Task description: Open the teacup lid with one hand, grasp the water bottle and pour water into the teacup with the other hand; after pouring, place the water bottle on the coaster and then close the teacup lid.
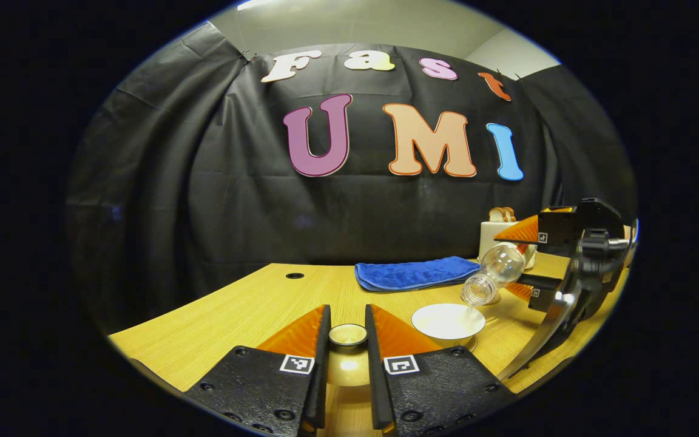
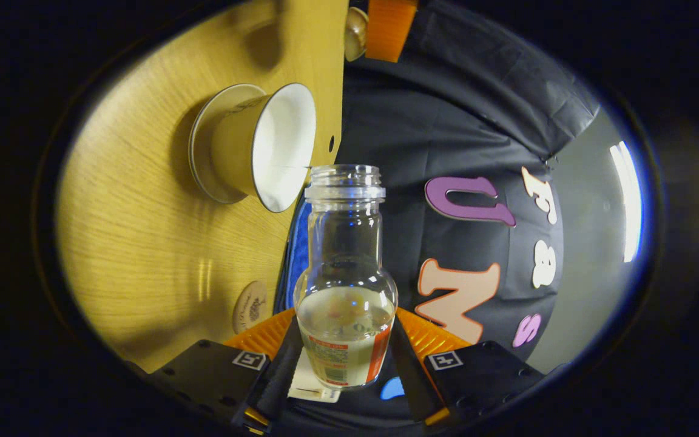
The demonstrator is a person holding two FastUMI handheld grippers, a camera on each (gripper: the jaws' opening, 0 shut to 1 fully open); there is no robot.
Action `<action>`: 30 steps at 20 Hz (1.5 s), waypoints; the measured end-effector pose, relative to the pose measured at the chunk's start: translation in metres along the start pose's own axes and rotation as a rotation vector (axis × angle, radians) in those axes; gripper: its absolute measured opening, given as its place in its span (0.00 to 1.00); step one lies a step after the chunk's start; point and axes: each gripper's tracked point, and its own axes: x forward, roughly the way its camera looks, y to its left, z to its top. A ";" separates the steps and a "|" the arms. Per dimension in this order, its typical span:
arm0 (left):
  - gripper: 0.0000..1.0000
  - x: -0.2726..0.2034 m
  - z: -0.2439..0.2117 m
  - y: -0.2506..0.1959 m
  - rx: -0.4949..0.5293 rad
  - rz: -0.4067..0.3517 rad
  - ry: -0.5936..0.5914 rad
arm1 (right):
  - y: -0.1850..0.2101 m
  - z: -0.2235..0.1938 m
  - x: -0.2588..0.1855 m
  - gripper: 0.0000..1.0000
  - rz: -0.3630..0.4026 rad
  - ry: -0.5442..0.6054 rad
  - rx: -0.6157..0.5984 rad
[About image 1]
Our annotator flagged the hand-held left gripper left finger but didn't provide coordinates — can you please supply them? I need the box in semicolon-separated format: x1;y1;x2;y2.
184;303;332;436

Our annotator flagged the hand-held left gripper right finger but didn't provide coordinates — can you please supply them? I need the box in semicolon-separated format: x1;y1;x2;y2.
365;303;517;435

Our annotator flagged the beige teacup lid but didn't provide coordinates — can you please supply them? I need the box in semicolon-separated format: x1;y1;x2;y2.
327;323;371;387

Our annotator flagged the clear plastic water bottle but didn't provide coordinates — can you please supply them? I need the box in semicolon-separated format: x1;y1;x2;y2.
460;242;537;307

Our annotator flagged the beige ceramic teacup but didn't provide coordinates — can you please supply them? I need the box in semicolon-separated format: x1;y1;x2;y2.
411;303;487;350

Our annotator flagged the cream toaster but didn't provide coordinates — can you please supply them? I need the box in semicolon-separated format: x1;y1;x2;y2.
479;220;538;271

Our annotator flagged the blue folded towel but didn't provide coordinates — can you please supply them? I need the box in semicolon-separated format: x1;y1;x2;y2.
354;256;482;293

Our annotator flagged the black backdrop cloth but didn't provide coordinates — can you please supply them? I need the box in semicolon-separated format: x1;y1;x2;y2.
64;21;638;334

